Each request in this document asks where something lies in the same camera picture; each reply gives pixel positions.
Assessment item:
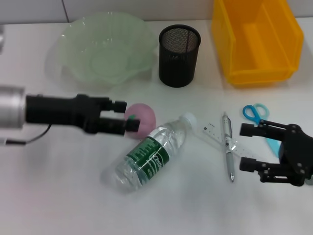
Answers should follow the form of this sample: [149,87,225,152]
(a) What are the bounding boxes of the silver ballpoint pen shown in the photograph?
[222,112,237,183]

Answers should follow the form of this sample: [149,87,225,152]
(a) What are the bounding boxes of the yellow plastic bin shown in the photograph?
[211,0,305,89]

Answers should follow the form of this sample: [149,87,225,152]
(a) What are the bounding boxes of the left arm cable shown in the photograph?
[0,123,52,146]

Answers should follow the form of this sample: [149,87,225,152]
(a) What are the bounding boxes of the clear green-label water bottle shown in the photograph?
[102,112,198,194]

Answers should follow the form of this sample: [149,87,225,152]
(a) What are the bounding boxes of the blue scissors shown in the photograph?
[242,103,281,155]

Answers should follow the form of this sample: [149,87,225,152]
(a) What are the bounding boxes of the green glass fruit bowl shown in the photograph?
[45,11,158,93]

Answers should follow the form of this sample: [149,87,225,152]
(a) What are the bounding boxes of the transparent plastic ruler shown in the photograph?
[202,121,256,161]

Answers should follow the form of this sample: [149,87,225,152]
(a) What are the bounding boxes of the black mesh pen holder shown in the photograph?
[158,24,201,88]

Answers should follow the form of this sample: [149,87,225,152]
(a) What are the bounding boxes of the pink peach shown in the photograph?
[124,103,157,141]

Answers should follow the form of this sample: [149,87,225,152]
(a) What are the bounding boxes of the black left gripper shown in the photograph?
[25,94,140,136]

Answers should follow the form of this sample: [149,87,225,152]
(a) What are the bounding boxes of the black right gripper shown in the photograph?
[239,119,313,187]

